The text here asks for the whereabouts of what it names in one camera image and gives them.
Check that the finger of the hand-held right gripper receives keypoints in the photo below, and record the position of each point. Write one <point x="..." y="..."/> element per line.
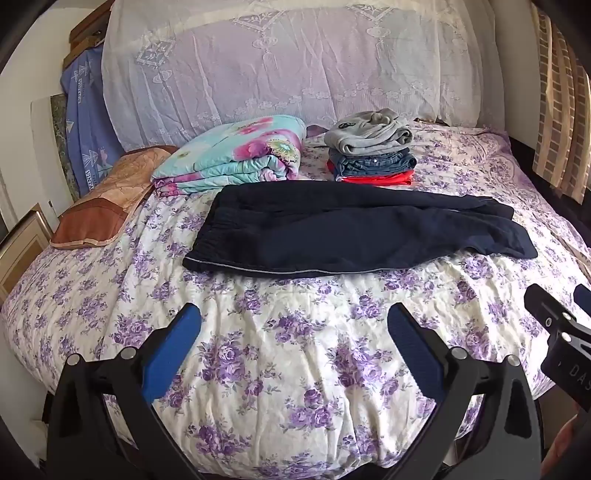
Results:
<point x="549" y="309"/>
<point x="584" y="297"/>

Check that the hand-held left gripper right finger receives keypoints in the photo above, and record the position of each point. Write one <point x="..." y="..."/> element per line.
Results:
<point x="415" y="355"/>

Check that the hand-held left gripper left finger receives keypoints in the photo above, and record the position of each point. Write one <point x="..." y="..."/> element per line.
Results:
<point x="175" y="350"/>

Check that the navy blue pants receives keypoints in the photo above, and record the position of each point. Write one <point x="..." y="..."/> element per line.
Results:
<point x="323" y="230"/>

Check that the person's right hand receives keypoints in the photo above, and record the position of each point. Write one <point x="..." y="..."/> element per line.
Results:
<point x="568" y="447"/>

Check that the bed with purple floral sheet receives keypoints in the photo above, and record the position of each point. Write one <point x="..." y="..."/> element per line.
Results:
<point x="295" y="332"/>

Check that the brown pillow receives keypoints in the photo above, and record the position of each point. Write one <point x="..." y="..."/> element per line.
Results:
<point x="101" y="198"/>

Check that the folded red garment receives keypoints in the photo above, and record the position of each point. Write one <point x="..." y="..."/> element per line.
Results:
<point x="390" y="179"/>

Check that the beige checked curtain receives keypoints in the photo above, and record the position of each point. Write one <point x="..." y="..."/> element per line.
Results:
<point x="558" y="115"/>

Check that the folded blue jeans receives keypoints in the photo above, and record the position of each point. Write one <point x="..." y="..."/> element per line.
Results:
<point x="374" y="162"/>

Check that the folded floral quilt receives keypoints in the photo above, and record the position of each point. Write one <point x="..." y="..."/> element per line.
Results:
<point x="231" y="157"/>

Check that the folded grey garment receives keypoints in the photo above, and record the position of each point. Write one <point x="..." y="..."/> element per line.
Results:
<point x="364" y="136"/>

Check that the marble slab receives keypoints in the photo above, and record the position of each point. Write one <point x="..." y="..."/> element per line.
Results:
<point x="60" y="138"/>

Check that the wooden cabinet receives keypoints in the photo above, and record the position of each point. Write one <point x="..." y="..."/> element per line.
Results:
<point x="85" y="34"/>

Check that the picture frame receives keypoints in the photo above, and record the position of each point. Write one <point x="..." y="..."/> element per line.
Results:
<point x="23" y="249"/>

